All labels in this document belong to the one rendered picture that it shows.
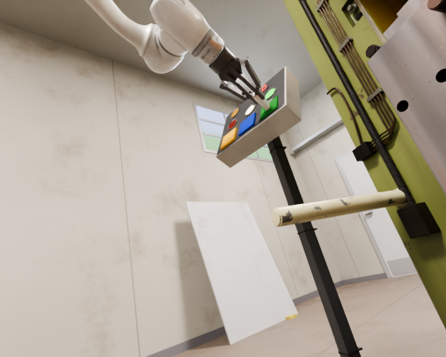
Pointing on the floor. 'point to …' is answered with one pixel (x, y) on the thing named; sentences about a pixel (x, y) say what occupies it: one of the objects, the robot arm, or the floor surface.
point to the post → (315, 256)
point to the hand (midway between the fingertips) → (261, 100)
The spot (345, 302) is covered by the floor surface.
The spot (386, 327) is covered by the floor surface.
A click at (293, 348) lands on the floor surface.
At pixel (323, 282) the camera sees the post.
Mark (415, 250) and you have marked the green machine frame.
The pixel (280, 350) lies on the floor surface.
